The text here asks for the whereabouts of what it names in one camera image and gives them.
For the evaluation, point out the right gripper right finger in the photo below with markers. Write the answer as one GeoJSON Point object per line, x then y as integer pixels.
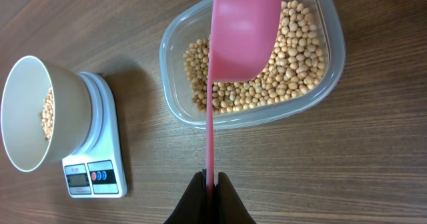
{"type": "Point", "coordinates": [229, 208]}

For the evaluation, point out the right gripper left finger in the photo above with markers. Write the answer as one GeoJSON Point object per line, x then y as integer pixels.
{"type": "Point", "coordinates": [191, 207]}

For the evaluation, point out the pink plastic measuring scoop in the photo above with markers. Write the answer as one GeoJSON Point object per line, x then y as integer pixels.
{"type": "Point", "coordinates": [243, 33]}

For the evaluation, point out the white digital kitchen scale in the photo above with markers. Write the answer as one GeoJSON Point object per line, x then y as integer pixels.
{"type": "Point", "coordinates": [95, 170]}

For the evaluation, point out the white bowl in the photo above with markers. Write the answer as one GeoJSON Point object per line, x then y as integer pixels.
{"type": "Point", "coordinates": [26, 89]}

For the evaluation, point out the soybeans pile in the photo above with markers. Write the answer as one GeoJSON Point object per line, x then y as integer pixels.
{"type": "Point", "coordinates": [296, 65]}

